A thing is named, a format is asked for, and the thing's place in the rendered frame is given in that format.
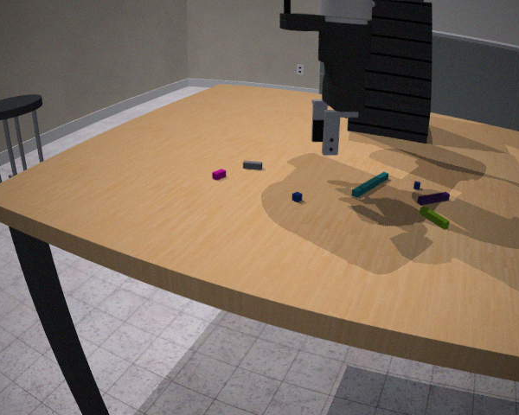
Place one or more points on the lime green rod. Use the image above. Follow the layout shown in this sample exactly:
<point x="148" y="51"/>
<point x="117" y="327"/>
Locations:
<point x="434" y="217"/>

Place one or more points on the small magenta block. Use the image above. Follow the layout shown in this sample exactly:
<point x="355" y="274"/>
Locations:
<point x="219" y="174"/>

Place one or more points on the purple rod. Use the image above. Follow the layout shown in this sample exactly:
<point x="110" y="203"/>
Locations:
<point x="428" y="199"/>

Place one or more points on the turquoise rod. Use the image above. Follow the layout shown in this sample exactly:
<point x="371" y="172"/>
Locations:
<point x="365" y="187"/>

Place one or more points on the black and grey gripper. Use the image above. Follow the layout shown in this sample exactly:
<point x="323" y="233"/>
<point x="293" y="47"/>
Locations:
<point x="344" y="46"/>

